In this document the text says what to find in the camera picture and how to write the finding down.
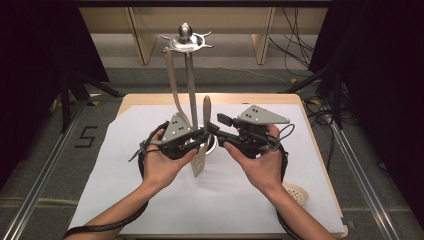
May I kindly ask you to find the beige spoon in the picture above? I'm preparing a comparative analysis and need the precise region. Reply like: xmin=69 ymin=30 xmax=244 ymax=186
xmin=163 ymin=46 xmax=192 ymax=127

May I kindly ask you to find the person's right hand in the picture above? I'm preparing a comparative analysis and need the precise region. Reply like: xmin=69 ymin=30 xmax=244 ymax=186
xmin=223 ymin=124 xmax=285 ymax=198

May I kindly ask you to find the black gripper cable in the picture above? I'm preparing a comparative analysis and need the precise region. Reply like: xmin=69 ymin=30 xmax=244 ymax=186
xmin=266 ymin=123 xmax=303 ymax=240
xmin=63 ymin=120 xmax=171 ymax=240

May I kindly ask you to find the black curtain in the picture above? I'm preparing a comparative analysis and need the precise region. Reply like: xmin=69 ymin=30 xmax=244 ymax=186
xmin=0 ymin=0 xmax=111 ymax=189
xmin=309 ymin=0 xmax=424 ymax=219

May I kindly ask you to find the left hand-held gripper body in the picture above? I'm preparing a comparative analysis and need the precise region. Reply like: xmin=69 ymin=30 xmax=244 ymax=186
xmin=158 ymin=113 xmax=195 ymax=161

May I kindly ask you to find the black stand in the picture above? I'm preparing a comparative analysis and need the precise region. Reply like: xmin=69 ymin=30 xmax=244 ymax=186
xmin=279 ymin=63 xmax=345 ymax=130
xmin=59 ymin=66 xmax=125 ymax=135

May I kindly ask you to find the beige slotted turner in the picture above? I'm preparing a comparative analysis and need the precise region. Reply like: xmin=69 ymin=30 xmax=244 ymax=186
xmin=190 ymin=95 xmax=212 ymax=179

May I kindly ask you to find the white table cloth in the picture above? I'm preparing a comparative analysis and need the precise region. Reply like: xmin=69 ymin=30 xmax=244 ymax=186
xmin=68 ymin=103 xmax=346 ymax=236

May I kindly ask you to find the bundle of black floor cables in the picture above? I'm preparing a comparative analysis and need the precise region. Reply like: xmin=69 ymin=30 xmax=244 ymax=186
xmin=268 ymin=6 xmax=334 ymax=78

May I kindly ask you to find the steel utensil rack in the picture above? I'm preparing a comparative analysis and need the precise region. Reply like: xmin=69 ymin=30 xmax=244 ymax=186
xmin=160 ymin=22 xmax=218 ymax=157

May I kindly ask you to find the aluminium floor rail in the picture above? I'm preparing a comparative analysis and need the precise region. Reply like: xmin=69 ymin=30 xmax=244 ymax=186
xmin=2 ymin=99 xmax=88 ymax=240
xmin=329 ymin=119 xmax=401 ymax=240

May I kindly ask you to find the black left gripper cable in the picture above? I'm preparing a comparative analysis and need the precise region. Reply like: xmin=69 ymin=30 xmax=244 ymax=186
xmin=63 ymin=120 xmax=171 ymax=240

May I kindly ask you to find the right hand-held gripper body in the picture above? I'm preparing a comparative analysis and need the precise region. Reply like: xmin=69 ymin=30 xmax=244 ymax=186
xmin=237 ymin=104 xmax=291 ymax=159

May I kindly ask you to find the beige wooden shelf unit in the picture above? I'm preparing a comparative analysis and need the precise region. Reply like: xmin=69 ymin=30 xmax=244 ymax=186
xmin=79 ymin=6 xmax=329 ymax=66

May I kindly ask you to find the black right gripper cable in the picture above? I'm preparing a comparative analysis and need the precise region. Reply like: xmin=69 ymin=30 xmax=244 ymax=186
xmin=266 ymin=123 xmax=303 ymax=240

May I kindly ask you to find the beige skimmer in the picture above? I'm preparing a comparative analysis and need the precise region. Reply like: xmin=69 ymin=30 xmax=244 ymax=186
xmin=282 ymin=181 xmax=310 ymax=207

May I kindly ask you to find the wooden table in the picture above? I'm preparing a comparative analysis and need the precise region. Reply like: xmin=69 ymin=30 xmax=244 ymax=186
xmin=66 ymin=93 xmax=349 ymax=240

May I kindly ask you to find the person's left hand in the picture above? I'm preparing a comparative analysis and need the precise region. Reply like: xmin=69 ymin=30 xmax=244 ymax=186
xmin=142 ymin=128 xmax=199 ymax=192

